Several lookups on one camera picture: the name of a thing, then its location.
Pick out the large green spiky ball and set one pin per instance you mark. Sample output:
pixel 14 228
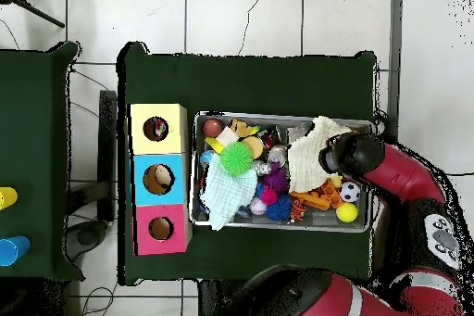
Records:
pixel 237 158

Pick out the mint green waffle cloth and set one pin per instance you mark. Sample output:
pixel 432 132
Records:
pixel 226 193

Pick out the cream waffle cloth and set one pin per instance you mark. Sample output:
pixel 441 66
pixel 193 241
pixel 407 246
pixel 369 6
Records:
pixel 307 160

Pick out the multicoloured patterned cloth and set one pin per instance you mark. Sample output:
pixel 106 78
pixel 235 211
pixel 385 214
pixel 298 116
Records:
pixel 160 127

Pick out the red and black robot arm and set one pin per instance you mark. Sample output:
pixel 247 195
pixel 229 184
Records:
pixel 400 175

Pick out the wooden box with three holes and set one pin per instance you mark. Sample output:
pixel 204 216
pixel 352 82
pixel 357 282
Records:
pixel 144 245

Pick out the brown toy football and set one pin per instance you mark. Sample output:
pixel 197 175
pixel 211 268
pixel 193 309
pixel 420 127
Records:
pixel 212 128

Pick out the blue spiky ball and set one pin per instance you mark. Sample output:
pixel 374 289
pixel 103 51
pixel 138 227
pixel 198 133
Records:
pixel 278 209

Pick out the dark green table cloth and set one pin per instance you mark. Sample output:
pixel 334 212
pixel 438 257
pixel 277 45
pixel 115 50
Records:
pixel 33 127
pixel 251 82

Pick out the orange tiger plush toy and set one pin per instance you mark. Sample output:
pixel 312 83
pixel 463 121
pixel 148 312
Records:
pixel 297 211

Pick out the orange plastic toy block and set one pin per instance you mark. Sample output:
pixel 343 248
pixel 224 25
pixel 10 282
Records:
pixel 314 199

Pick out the black and white soccer ball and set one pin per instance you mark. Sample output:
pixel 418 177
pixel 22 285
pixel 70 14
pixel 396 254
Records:
pixel 349 192

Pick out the yellow ball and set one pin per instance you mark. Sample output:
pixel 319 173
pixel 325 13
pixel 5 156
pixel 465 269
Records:
pixel 347 212

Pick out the black upright panel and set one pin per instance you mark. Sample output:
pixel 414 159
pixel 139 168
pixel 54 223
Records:
pixel 107 153

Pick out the yellow cylinder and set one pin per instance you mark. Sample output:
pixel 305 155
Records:
pixel 7 198

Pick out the black tripod leg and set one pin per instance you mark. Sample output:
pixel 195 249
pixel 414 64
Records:
pixel 40 15

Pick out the blue cylinder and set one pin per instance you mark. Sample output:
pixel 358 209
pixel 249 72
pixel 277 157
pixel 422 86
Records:
pixel 13 251

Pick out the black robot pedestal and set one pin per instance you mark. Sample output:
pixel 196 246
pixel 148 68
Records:
pixel 214 301

